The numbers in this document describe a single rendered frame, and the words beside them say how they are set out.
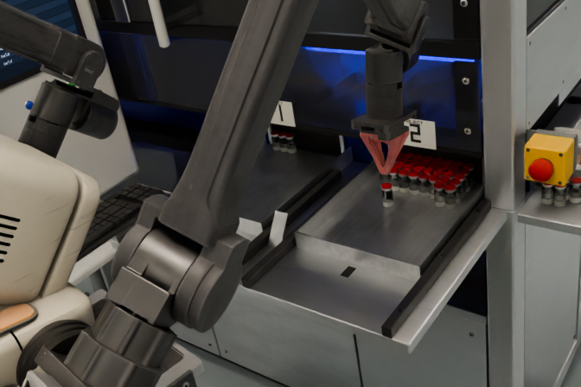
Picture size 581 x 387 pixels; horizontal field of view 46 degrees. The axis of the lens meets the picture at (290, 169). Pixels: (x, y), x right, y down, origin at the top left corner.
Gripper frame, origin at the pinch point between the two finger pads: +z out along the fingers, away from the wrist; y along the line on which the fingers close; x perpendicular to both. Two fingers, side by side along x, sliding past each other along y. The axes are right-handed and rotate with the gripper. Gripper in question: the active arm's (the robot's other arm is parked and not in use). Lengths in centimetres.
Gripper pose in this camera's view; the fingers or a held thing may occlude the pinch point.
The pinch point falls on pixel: (384, 168)
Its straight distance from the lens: 111.3
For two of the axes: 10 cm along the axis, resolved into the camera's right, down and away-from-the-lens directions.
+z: 0.5, 9.4, 3.4
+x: -8.1, -1.6, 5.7
